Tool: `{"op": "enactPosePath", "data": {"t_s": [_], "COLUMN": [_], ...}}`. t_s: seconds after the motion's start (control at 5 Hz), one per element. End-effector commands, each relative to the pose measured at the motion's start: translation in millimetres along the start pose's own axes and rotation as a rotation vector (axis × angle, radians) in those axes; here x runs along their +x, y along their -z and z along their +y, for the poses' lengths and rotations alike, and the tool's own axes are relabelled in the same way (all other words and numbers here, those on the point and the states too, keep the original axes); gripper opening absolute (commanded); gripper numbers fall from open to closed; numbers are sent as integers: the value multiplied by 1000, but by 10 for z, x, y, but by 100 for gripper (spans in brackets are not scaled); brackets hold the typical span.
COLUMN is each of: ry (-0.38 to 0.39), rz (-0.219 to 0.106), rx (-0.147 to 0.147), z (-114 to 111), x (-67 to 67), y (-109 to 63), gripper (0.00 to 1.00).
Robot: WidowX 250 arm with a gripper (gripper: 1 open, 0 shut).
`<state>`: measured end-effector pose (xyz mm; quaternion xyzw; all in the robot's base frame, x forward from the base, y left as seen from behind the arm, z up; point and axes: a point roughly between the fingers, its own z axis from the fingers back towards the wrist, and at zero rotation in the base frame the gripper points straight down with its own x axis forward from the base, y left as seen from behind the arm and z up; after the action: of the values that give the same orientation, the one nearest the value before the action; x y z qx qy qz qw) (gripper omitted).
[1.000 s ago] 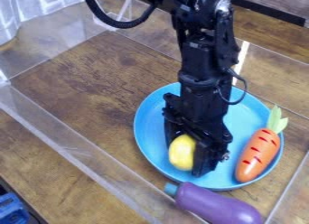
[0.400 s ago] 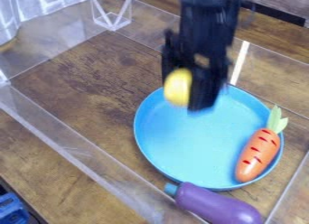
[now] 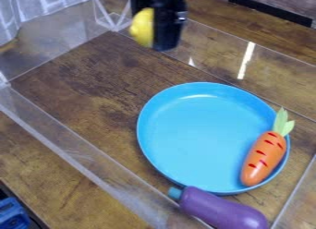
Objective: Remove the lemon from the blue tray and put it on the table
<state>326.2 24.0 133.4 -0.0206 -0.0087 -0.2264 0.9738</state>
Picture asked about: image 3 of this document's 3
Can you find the white curtain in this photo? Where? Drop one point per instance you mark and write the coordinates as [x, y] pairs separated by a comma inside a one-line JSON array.
[[18, 11]]

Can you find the orange toy carrot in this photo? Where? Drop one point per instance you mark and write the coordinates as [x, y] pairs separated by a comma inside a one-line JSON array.
[[266, 151]]

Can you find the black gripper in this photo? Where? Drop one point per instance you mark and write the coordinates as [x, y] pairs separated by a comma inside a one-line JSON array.
[[170, 14]]

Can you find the clear acrylic enclosure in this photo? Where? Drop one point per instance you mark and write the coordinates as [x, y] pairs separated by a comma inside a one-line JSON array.
[[75, 81]]

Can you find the blue round plate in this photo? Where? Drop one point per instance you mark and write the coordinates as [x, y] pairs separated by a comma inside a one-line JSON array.
[[197, 129]]

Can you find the purple toy eggplant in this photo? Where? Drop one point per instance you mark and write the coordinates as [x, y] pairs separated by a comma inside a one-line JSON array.
[[219, 213]]

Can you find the yellow toy lemon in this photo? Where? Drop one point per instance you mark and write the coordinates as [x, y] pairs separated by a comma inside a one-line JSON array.
[[142, 28]]

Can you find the blue plastic crate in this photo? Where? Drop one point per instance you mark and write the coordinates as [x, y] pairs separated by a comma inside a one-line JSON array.
[[13, 217]]

